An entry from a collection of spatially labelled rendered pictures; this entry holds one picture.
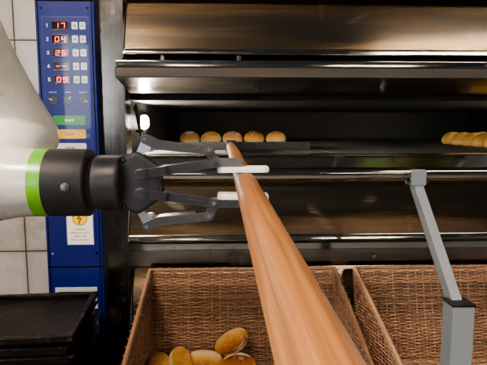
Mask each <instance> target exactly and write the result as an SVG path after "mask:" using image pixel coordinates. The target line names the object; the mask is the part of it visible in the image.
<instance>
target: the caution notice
mask: <svg viewBox="0 0 487 365"><path fill-rule="evenodd" d="M66 218H67V244H68V245H94V239H93V215H91V216H89V217H66Z"/></svg>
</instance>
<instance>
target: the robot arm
mask: <svg viewBox="0 0 487 365"><path fill-rule="evenodd" d="M58 145H59V131H58V128H57V125H56V123H55V121H54V119H53V118H52V116H51V115H50V114H49V111H48V110H47V108H46V107H45V105H44V104H43V102H42V100H41V99H40V97H39V95H38V94H37V92H36V90H35V88H34V87H33V84H32V83H31V81H30V79H29V77H28V76H27V74H26V72H25V70H24V68H23V66H22V64H21V62H20V60H19V58H18V56H17V55H16V53H15V50H14V48H13V46H12V44H11V42H10V40H9V38H8V35H7V33H6V31H5V29H4V26H3V25H2V23H1V20H0V221H4V220H8V219H14V218H20V217H89V216H91V215H92V214H93V213H94V212H95V210H96V209H98V210H128V211H131V212H133V213H135V214H138V215H139V217H140V219H141V221H142V223H143V225H142V228H143V230H145V231H149V230H151V229H153V228H155V227H158V226H160V225H174V224H183V223H191V222H205V221H211V220H213V218H214V215H215V212H216V210H217V209H218V208H239V207H240V206H239V202H238V196H237V192H220V191H219V192H218V193H217V196H215V197H214V196H206V195H200V194H195V193H185V192H180V191H175V190H169V189H164V186H163V183H162V181H163V177H164V175H171V174H176V173H181V172H191V171H196V170H201V169H211V168H216V167H217V172H218V173H267V172H269V167H268V166H267V165H256V166H242V159H239V158H220V157H218V156H217V155H216V153H215V150H214V147H213V146H211V145H206V144H198V143H184V142H175V141H168V140H159V139H157V138H155V137H153V136H151V135H142V136H141V143H140V145H139V147H138V149H137V151H135V152H133V153H131V154H128V155H98V156H96V155H95V153H94V152H93V151H92V150H91V149H89V148H57V146H58ZM155 149H158V150H163V151H178V152H186V153H194V154H206V155H207V159H201V160H196V161H186V162H181V163H175V164H165V165H158V164H157V163H156V162H155V161H153V160H152V159H150V158H149V157H148V156H146V155H145V153H146V152H152V151H154V150H155ZM157 201H170V202H175V203H181V204H190V205H195V206H205V207H207V209H205V210H196V211H181V212H173V213H165V214H158V215H156V214H155V213H154V212H147V211H146V209H147V208H149V207H150V206H151V205H153V204H155V203H156V202H157Z"/></svg>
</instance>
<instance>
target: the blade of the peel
mask: <svg viewBox="0 0 487 365"><path fill-rule="evenodd" d="M184 143H198V144H206V145H211V146H213V147H214V150H226V147H225V144H226V142H184ZM236 145H237V148H238V150H310V142H236Z"/></svg>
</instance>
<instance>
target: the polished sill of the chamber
mask: <svg viewBox="0 0 487 365"><path fill-rule="evenodd" d="M145 155H146V156H148V157H149V158H150V159H152V160H153V161H155V162H156V163H157V164H158V165H165V164H175V163H181V162H186V161H196V160H201V159H207V155H206V154H145ZM216 155H217V156H218V157H220V158H229V156H228V154H216ZM241 155H242V156H243V158H244V159H245V161H246V163H247V164H248V166H256V165H267V166H268V167H487V153H438V154H241Z"/></svg>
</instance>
